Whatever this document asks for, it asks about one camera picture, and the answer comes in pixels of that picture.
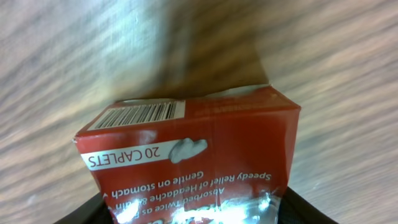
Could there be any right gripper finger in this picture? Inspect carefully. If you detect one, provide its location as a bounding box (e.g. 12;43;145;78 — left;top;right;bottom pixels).
55;193;113;224

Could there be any red caplets box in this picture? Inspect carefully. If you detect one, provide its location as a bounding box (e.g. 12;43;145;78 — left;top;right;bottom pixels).
74;85;301;223

